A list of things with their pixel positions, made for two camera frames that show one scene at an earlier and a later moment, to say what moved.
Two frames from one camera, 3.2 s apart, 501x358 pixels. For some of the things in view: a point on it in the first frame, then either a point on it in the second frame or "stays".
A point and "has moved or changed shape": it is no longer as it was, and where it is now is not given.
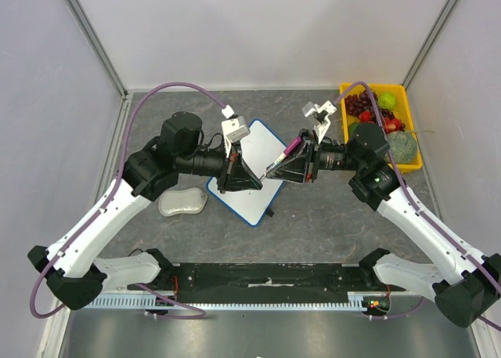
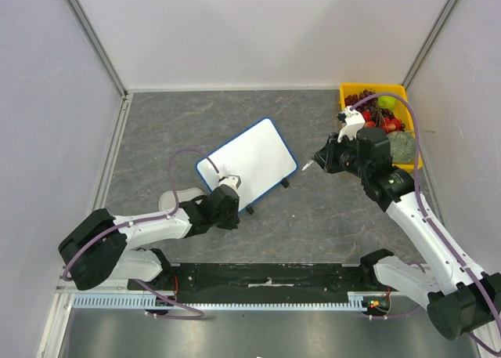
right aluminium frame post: [447, 9] stays
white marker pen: [276, 162] has moved or changed shape
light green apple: [387, 100] stays
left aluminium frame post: [75, 7] stays
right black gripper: [309, 160] -> [326, 157]
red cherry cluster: [391, 124] stays
